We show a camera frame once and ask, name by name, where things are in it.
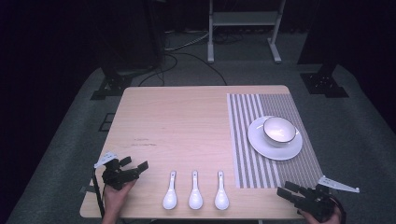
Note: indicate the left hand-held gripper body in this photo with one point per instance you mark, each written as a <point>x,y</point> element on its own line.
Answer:
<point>116,176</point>

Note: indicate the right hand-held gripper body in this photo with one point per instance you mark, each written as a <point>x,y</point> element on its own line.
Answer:
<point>316,202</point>

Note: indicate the person's right hand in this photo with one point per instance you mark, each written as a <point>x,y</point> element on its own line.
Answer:
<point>328,219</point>

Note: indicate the person's left hand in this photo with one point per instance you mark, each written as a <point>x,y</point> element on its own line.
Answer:
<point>114,199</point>

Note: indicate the white round plate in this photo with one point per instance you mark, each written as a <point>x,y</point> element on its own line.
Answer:
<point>280,153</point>

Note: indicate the white ceramic spoon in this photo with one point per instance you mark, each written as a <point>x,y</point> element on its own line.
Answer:
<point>170,198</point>
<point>195,199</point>
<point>221,199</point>

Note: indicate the white bowl with dark rim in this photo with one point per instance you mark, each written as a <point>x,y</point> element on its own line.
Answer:
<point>279,130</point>

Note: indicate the grey striped placemat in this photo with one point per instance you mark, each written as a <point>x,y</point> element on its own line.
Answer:
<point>246,149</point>

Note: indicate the black stand with flat base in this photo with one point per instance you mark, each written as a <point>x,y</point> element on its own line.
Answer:
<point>112,87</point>
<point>325,84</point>

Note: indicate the white metal stand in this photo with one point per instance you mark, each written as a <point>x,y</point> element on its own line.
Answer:
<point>246,18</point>

